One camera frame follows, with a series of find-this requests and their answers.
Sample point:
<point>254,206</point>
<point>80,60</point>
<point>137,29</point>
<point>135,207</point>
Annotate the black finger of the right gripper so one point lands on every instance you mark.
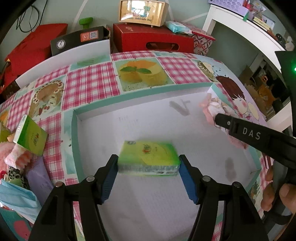
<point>274,144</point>

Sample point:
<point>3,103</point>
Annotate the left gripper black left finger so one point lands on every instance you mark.
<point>55,221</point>

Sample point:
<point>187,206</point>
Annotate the blue face mask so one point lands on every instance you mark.
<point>21,200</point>

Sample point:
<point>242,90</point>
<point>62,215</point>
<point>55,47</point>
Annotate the purple wipes packet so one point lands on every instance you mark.
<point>38,179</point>

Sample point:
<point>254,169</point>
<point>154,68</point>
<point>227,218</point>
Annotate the leopard print scrunchie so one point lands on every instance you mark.
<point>17,177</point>

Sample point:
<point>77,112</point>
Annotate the pink white striped fluffy towel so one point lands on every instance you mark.
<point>14,155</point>

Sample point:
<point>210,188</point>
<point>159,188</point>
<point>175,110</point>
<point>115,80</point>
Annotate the green tissue pack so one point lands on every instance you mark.
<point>30,136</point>
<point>148,158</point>

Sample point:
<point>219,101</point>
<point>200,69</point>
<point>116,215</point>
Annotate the green cloth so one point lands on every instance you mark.
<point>4,133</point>

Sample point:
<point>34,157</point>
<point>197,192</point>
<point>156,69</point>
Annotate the person's right hand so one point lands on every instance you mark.
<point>287,194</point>

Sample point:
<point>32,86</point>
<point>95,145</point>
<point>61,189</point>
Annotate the teal heart toy case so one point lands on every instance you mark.
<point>19,226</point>

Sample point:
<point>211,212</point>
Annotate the teal box lid tray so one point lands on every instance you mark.
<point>148,129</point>

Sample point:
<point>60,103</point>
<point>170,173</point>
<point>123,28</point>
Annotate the white shelf unit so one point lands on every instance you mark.
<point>240,43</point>

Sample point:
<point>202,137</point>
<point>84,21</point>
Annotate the purple perforated basket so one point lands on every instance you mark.
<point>229,4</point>

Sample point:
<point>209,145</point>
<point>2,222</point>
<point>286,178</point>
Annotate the blue wet wipes pack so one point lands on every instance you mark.
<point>178,28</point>

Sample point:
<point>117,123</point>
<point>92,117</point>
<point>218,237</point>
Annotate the large red bag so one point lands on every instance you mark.
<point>34,49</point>

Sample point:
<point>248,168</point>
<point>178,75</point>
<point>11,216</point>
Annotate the white foam board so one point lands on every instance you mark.
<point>77,54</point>

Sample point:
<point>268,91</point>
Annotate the wooden children's day box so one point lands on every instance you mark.
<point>152,13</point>

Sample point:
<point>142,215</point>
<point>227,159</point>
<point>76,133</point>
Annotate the red gift box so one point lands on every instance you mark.
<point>137,37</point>

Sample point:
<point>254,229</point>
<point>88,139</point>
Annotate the black carton with QR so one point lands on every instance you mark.
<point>78,38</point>

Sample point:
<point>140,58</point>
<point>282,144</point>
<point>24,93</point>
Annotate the green dumbbell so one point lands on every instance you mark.
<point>86,22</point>

